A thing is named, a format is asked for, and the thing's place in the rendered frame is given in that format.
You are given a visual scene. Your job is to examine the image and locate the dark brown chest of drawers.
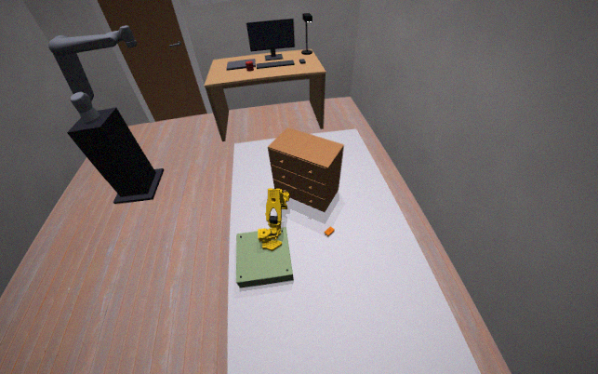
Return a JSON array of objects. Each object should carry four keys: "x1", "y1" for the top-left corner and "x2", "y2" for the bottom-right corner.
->
[{"x1": 268, "y1": 128, "x2": 344, "y2": 212}]

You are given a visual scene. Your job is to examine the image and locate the orange 9v battery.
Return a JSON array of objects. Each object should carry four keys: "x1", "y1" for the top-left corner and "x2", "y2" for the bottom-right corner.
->
[{"x1": 324, "y1": 226, "x2": 335, "y2": 237}]

